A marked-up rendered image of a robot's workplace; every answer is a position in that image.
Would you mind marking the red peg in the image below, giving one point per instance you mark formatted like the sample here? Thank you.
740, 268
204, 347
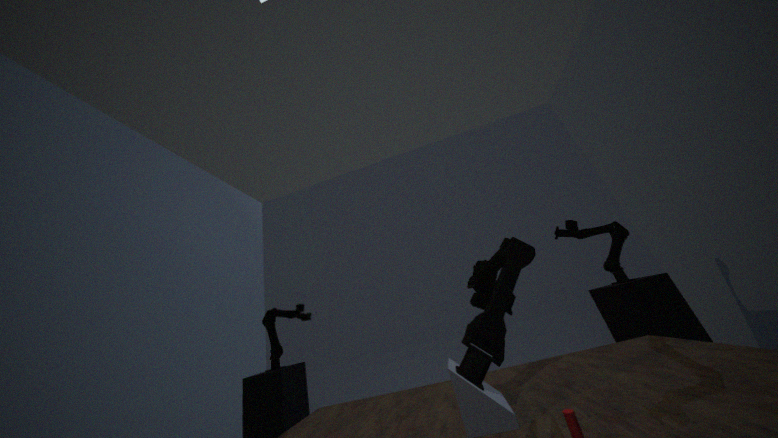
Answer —
573, 425

